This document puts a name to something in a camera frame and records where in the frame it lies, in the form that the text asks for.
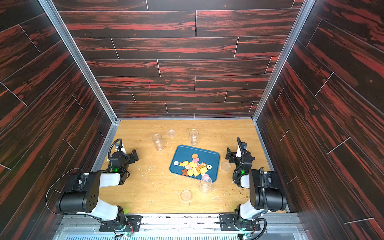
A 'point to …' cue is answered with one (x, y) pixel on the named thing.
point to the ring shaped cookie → (209, 166)
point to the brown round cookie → (195, 156)
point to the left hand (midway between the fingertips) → (129, 151)
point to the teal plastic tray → (183, 152)
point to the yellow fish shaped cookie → (184, 163)
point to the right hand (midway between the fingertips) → (239, 148)
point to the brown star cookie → (185, 172)
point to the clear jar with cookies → (194, 134)
